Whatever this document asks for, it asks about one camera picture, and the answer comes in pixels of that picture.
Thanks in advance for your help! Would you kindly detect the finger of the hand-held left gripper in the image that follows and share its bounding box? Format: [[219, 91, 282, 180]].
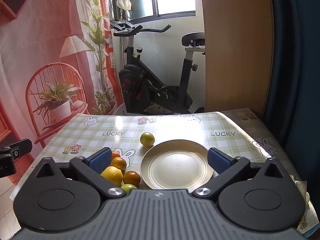
[[0, 139, 33, 178]]

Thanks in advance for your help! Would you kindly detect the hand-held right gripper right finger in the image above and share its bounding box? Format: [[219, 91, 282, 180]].
[[192, 147, 294, 198]]

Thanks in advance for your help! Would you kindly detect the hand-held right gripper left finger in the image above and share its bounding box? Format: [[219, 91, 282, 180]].
[[31, 147, 127, 199]]

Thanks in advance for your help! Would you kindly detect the dull yellowish orange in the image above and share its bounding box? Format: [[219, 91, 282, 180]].
[[111, 157, 128, 172]]

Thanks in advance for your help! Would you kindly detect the large yellow lemon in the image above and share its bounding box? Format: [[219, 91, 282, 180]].
[[101, 166, 124, 186]]

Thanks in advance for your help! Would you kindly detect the dark brownish orange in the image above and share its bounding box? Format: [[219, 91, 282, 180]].
[[123, 170, 141, 188]]

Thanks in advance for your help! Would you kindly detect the green apple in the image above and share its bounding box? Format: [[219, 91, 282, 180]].
[[120, 184, 138, 194]]

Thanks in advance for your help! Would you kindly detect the beige round plate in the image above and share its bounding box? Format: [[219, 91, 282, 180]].
[[140, 139, 215, 190]]

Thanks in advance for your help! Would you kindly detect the yellow-green round fruit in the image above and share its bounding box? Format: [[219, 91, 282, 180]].
[[140, 132, 155, 147]]

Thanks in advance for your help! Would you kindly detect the green checked rabbit tablecloth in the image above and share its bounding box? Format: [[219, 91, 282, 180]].
[[10, 111, 320, 238]]

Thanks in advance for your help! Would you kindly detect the black exercise bike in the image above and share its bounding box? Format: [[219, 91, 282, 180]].
[[110, 19, 206, 115]]

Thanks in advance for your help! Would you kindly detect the clear table corner guard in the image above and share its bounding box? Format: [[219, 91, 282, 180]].
[[291, 176, 310, 203]]

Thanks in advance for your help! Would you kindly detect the wooden board panel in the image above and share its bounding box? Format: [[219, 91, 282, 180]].
[[200, 0, 274, 120]]

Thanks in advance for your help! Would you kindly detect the dark blue curtain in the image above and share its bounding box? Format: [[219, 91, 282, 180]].
[[265, 0, 320, 160]]

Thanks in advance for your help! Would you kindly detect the white plastic bag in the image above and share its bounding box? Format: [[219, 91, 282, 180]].
[[116, 0, 132, 12]]

